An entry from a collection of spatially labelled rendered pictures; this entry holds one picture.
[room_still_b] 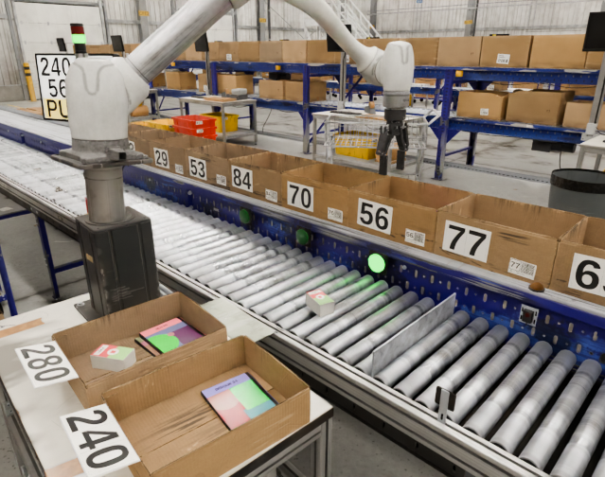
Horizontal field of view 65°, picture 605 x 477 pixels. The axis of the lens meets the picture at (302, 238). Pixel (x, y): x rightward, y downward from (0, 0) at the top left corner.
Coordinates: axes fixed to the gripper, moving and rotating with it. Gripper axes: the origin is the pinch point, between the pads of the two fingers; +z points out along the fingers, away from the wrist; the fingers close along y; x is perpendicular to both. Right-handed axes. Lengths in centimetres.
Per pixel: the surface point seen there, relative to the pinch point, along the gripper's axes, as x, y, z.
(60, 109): 147, -58, -15
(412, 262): -14.6, -5.3, 31.8
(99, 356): 19, -105, 37
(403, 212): -5.9, 0.7, 16.4
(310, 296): 2, -41, 38
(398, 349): -33, -41, 42
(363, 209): 12.5, 0.5, 19.2
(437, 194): -3.4, 29.7, 16.2
